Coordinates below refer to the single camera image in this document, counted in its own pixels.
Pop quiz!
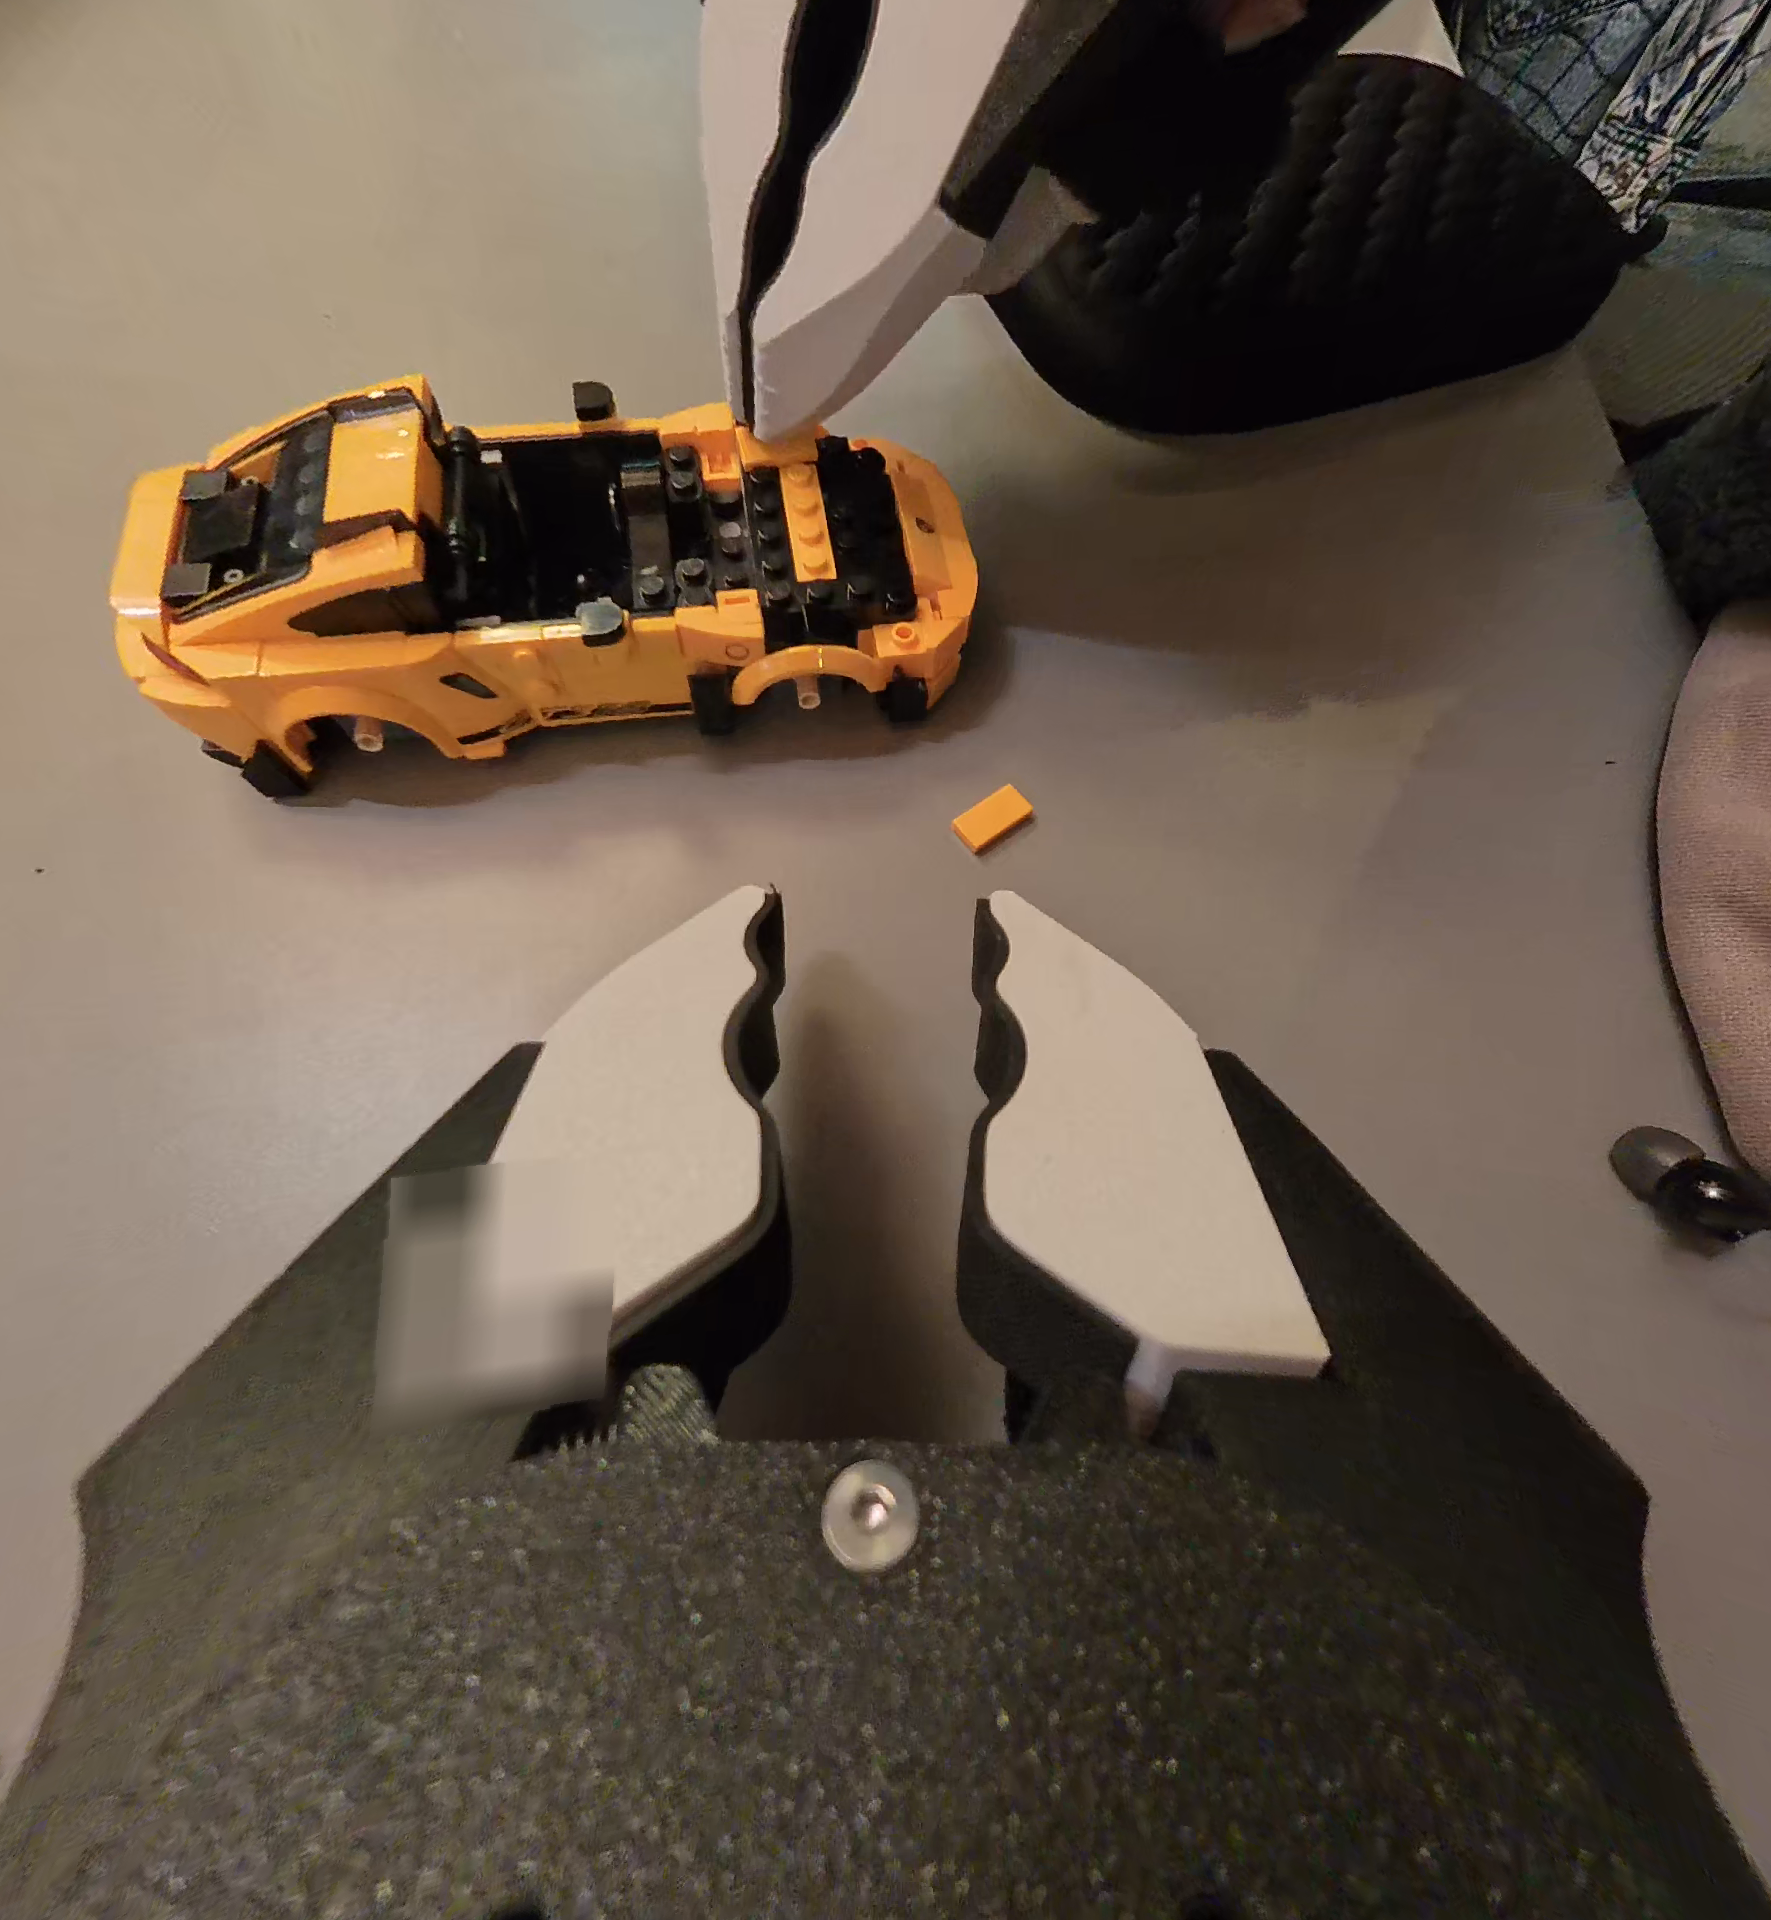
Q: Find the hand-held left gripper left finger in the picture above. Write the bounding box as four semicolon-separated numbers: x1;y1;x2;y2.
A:
494;884;791;1341

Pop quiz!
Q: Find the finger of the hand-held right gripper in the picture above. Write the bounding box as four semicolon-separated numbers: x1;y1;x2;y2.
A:
754;0;1048;443
699;0;881;420

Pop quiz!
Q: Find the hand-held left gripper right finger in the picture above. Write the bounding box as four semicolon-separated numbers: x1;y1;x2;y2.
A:
957;892;1335;1428

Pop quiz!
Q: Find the orange lego car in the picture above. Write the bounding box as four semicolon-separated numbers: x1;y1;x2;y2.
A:
113;377;981;807

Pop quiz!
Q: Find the black white patterned fabric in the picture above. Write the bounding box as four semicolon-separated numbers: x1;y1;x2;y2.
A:
1456;0;1771;228

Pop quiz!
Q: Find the person's dark fleece jacket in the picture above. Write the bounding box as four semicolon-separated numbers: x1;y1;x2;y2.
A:
1634;292;1771;625

